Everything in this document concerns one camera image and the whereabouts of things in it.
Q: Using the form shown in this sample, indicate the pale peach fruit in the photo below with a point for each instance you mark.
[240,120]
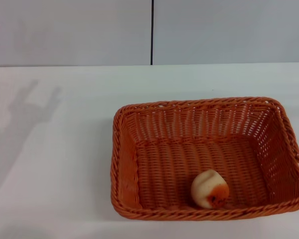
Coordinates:
[209,189]

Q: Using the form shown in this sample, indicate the orange woven plastic basket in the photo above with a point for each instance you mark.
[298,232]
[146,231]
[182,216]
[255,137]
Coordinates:
[206,159]

